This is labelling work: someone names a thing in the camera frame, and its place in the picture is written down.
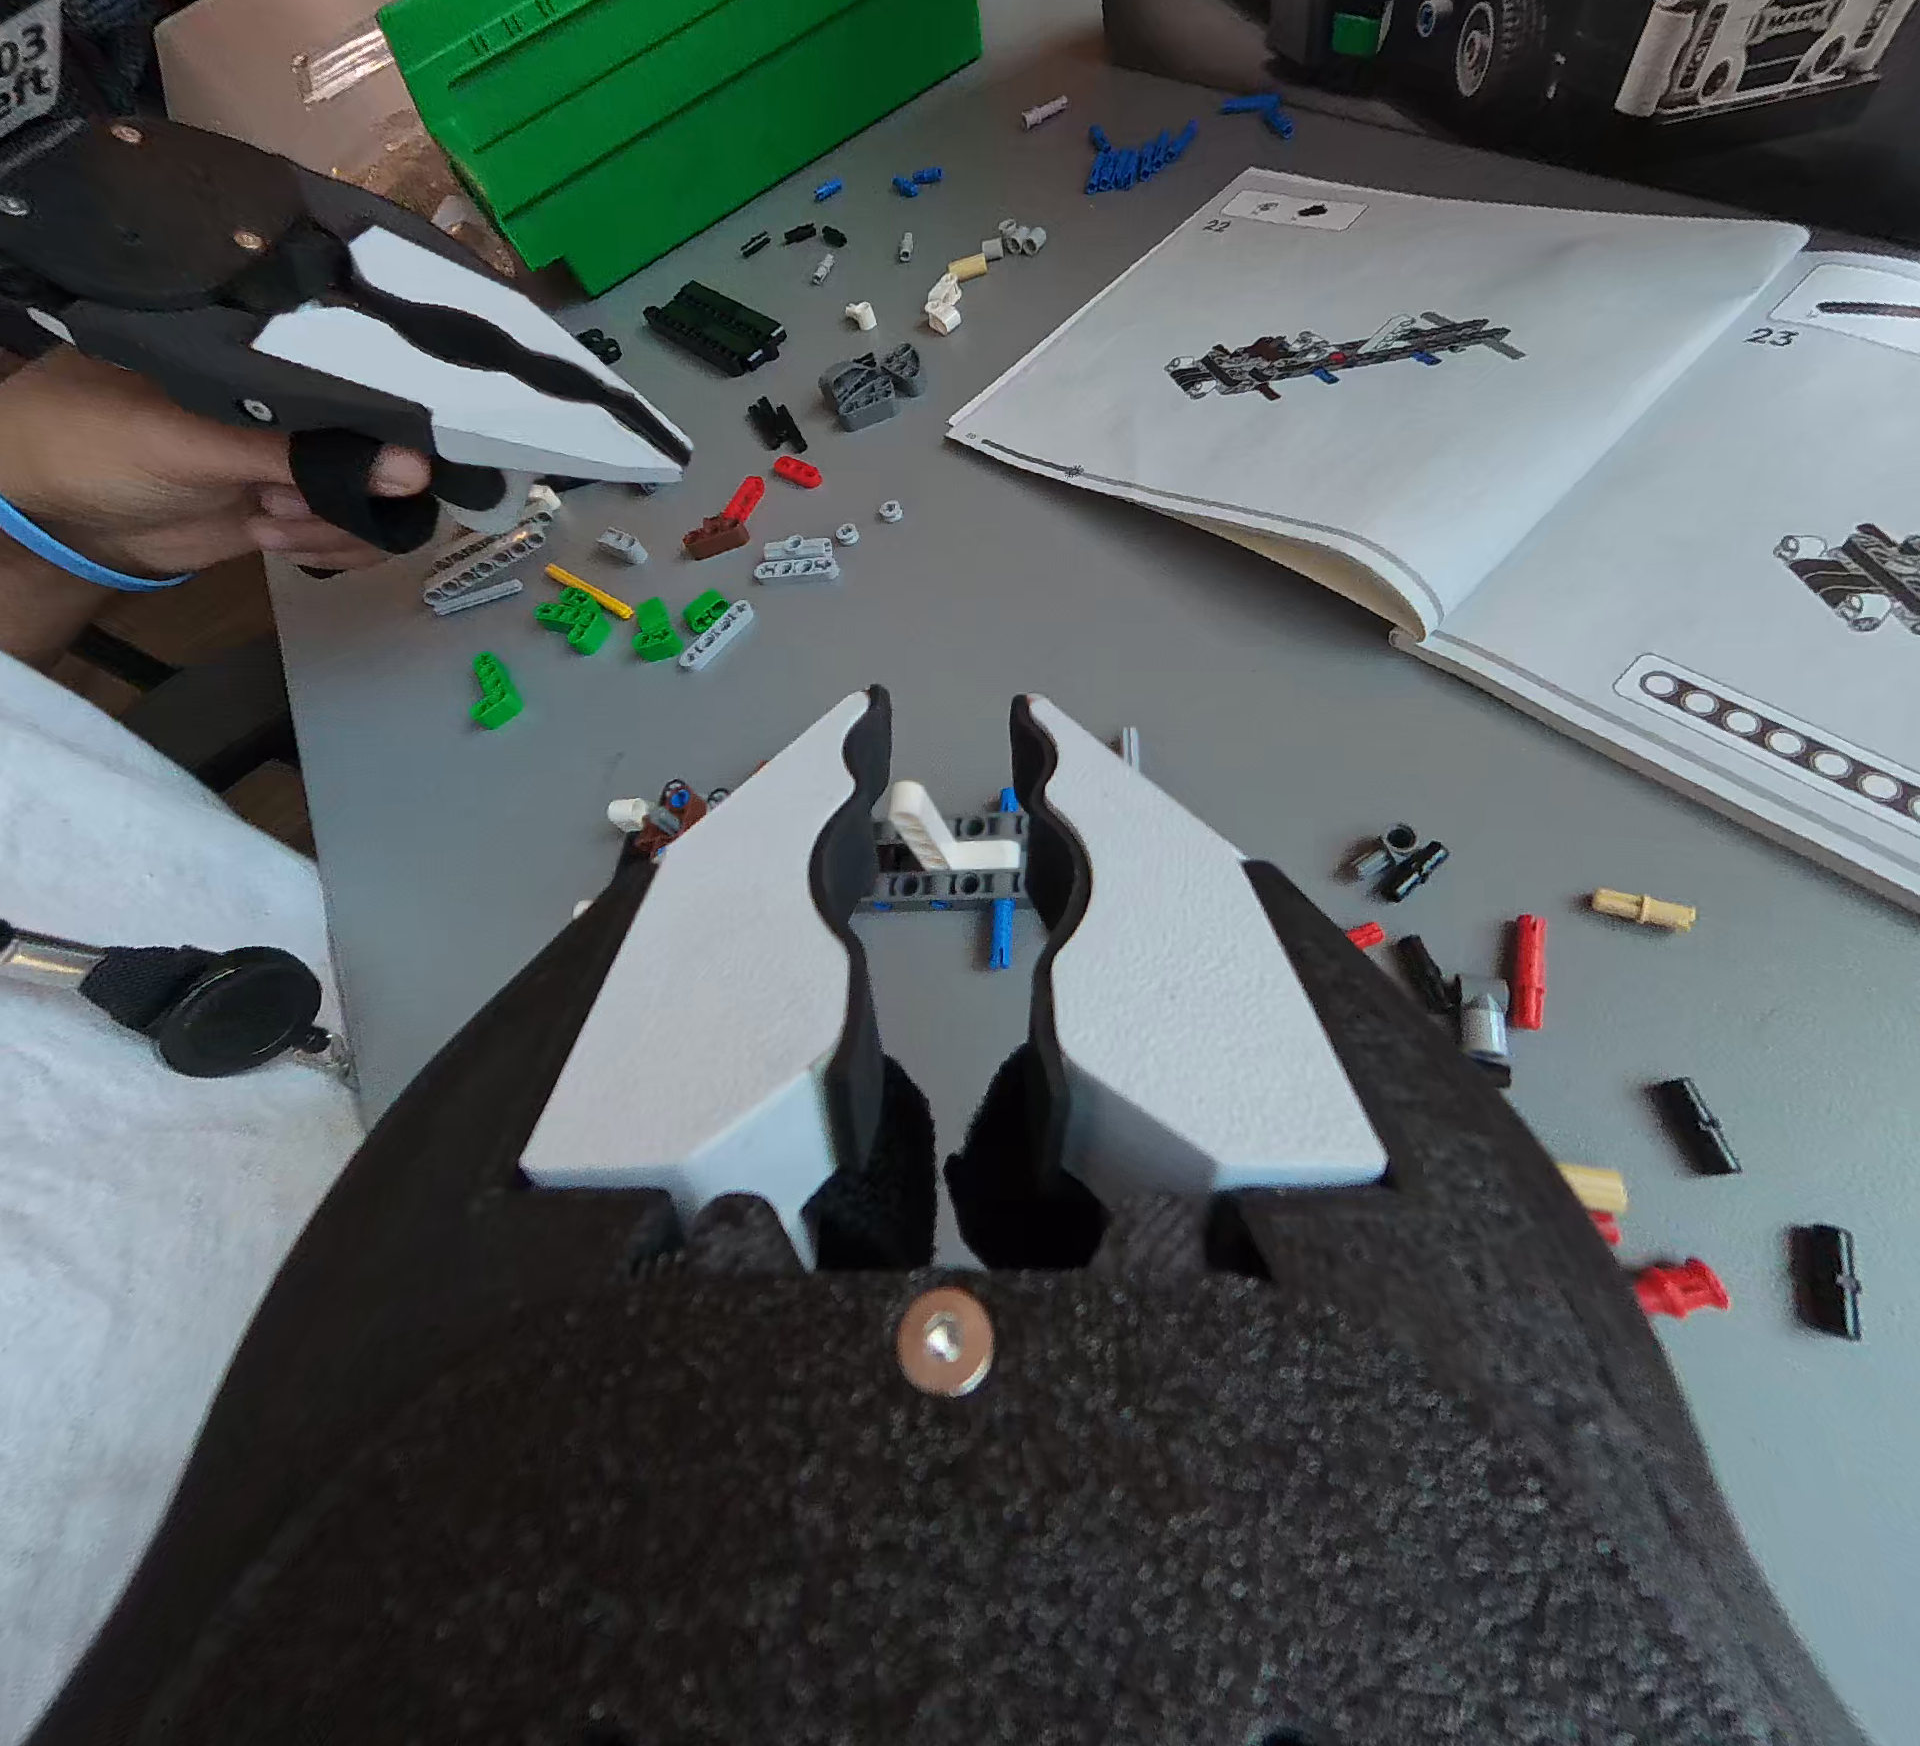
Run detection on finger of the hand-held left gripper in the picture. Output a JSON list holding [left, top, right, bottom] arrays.
[[345, 224, 695, 460], [245, 301, 688, 488]]

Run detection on green plastic bin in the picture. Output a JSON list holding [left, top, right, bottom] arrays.
[[375, 0, 984, 296]]

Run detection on person's left forearm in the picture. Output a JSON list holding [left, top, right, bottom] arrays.
[[0, 517, 203, 667]]

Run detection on open instruction booklet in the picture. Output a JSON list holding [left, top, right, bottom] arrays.
[[946, 170, 1920, 917]]

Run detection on grey brick assembly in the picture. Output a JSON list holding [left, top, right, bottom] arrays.
[[819, 344, 931, 433]]

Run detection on blue wristband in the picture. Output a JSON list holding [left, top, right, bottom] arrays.
[[0, 495, 198, 596]]

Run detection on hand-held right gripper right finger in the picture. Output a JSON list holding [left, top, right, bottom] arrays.
[[1008, 694, 1390, 1241]]

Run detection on dark green brick assembly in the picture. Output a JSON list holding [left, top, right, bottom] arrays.
[[643, 279, 792, 377]]

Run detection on black badge reel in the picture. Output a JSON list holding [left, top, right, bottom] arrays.
[[0, 918, 358, 1083]]

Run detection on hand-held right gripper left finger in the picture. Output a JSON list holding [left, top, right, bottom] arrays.
[[520, 685, 899, 1272]]

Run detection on person's white shirt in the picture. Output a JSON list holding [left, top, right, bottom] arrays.
[[0, 651, 364, 1746]]

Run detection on person's left hand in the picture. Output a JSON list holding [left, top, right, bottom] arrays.
[[0, 351, 437, 579]]

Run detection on grey toy brick model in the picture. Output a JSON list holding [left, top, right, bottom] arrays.
[[857, 782, 1041, 975]]

